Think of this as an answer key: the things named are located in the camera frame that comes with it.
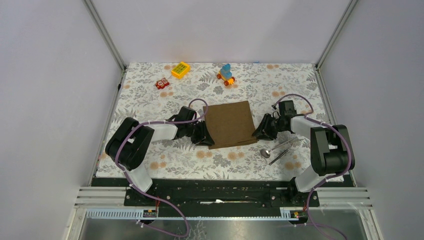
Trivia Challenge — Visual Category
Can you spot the metal spoon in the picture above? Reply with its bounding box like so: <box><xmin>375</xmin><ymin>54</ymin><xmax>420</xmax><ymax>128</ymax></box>
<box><xmin>259</xmin><ymin>137</ymin><xmax>297</xmax><ymax>159</ymax></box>

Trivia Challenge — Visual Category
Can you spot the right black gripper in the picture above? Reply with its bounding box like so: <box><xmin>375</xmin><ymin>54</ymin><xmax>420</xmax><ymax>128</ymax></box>
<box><xmin>251</xmin><ymin>113</ymin><xmax>286</xmax><ymax>141</ymax></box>

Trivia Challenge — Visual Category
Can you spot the floral tablecloth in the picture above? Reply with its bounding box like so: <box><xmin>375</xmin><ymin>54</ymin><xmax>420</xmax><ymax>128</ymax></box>
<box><xmin>107</xmin><ymin>63</ymin><xmax>328</xmax><ymax>181</ymax></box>

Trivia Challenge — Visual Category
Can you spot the blue orange toy car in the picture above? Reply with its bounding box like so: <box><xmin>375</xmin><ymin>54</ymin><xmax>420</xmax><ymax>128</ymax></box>
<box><xmin>216</xmin><ymin>63</ymin><xmax>235</xmax><ymax>86</ymax></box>

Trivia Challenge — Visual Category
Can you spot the yellow toy block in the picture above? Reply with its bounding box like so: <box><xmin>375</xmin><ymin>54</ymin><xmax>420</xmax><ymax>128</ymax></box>
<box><xmin>171</xmin><ymin>61</ymin><xmax>191</xmax><ymax>79</ymax></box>

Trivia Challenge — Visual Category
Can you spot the brown cloth napkin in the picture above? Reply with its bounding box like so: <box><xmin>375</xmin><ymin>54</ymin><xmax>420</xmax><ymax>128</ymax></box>
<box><xmin>204</xmin><ymin>100</ymin><xmax>258</xmax><ymax>150</ymax></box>

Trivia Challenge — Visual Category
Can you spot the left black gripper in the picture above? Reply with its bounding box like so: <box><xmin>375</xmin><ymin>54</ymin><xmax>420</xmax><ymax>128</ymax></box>
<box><xmin>184</xmin><ymin>120</ymin><xmax>215</xmax><ymax>146</ymax></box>

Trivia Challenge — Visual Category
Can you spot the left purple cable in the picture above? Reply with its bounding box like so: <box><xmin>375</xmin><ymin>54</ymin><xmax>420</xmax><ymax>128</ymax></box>
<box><xmin>114</xmin><ymin>98</ymin><xmax>210</xmax><ymax>238</ymax></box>

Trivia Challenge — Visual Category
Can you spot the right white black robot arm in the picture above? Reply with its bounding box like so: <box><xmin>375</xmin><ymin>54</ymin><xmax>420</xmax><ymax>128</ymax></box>
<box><xmin>252</xmin><ymin>100</ymin><xmax>355</xmax><ymax>206</ymax></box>

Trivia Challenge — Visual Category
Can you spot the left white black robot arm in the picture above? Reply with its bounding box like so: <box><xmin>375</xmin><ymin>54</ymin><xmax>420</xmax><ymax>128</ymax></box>
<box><xmin>105</xmin><ymin>106</ymin><xmax>215</xmax><ymax>206</ymax></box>

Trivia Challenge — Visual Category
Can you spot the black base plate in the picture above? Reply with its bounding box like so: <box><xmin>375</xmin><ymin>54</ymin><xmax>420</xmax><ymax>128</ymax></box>
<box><xmin>91</xmin><ymin>178</ymin><xmax>357</xmax><ymax>218</ymax></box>

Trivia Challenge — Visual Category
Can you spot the red toy block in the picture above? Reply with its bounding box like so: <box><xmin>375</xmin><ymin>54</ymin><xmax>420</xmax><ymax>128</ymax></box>
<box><xmin>155</xmin><ymin>77</ymin><xmax>170</xmax><ymax>90</ymax></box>

